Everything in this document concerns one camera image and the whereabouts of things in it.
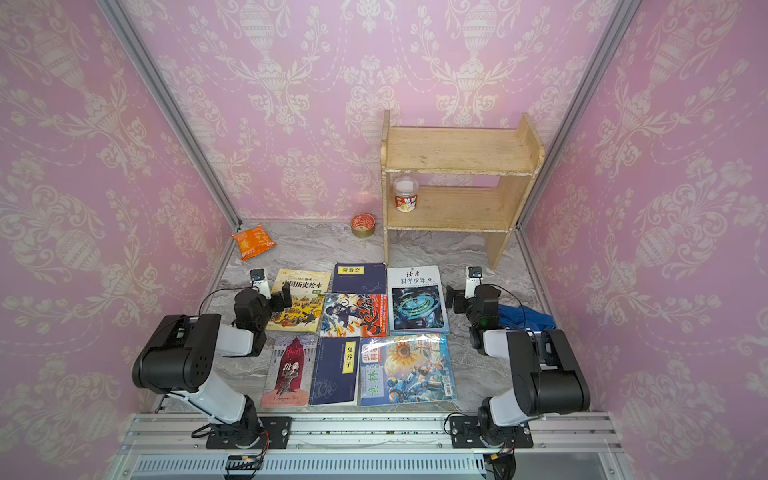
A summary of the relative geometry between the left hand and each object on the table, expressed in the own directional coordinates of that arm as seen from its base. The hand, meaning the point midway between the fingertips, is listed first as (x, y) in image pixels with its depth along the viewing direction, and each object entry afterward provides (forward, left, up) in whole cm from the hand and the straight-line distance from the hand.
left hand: (275, 284), depth 95 cm
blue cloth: (-9, -79, -3) cm, 79 cm away
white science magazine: (-3, -46, -5) cm, 46 cm away
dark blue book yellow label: (+7, -26, -5) cm, 27 cm away
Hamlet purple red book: (-24, -9, -6) cm, 26 cm away
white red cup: (+22, -42, +22) cm, 52 cm away
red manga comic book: (-8, -26, -5) cm, 28 cm away
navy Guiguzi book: (-25, -22, -5) cm, 33 cm away
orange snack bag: (+21, +14, -3) cm, 25 cm away
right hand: (0, -61, +2) cm, 61 cm away
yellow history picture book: (+2, -10, -5) cm, 11 cm away
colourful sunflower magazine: (-24, -41, -5) cm, 48 cm away
